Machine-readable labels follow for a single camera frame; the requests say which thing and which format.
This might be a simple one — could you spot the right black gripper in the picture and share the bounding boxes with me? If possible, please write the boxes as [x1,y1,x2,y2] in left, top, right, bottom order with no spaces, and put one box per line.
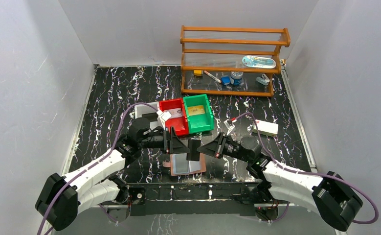
[197,132,251,163]

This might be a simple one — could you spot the black card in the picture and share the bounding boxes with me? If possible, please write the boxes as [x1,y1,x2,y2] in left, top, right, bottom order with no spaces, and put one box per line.
[186,139,201,162]

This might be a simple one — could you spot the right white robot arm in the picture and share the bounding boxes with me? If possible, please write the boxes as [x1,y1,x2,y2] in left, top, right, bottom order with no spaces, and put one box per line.
[197,133,363,232]

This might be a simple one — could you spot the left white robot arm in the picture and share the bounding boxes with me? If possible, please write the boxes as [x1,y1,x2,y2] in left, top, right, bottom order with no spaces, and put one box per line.
[35,117,190,231]

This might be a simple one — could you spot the white silver card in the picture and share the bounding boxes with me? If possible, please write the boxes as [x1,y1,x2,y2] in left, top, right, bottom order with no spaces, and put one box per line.
[168,108,183,118]

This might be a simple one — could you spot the gold yellow card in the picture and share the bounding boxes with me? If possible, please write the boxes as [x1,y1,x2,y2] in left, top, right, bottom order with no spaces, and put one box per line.
[187,105,205,116]

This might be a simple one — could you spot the red plastic bin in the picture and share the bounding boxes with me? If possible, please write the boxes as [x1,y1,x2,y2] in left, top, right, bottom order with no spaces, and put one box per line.
[159,98,189,137]

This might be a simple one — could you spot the green plastic bin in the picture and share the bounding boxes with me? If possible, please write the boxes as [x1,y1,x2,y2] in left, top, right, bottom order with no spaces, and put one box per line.
[183,94,214,134]

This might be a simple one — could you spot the white plastic bin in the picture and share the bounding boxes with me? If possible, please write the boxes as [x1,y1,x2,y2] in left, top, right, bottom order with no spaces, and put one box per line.
[134,101,163,130]

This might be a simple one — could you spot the white box red label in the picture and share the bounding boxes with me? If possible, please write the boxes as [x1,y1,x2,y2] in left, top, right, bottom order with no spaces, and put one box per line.
[252,119,278,137]

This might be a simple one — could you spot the blue small block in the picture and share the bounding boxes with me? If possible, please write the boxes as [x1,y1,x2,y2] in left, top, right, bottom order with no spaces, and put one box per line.
[221,76,230,85]

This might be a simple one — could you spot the yellow small block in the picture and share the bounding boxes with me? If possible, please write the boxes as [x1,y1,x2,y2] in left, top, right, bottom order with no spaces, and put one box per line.
[193,70,203,77]

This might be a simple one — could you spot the red white marker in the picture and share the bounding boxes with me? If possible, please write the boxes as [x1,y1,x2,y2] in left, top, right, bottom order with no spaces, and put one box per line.
[203,70,222,84]

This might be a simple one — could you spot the grey stapler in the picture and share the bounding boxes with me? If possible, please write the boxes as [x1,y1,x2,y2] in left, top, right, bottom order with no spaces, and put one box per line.
[256,73,270,86]

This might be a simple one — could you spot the wooden shelf rack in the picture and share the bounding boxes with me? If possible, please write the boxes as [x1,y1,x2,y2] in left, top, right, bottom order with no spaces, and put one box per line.
[180,25,291,97]

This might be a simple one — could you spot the clear blister package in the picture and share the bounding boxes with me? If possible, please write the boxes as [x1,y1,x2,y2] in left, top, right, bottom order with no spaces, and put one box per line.
[242,55,276,69]

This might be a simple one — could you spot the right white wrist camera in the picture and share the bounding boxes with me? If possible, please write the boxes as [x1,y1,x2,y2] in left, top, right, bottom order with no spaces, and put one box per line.
[224,119,235,136]

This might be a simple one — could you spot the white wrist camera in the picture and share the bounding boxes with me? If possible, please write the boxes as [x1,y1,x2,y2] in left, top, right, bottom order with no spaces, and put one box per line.
[157,110,172,122]
[224,119,235,136]

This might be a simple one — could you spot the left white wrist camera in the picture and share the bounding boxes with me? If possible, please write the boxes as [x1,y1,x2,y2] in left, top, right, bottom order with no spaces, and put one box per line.
[157,110,172,122]

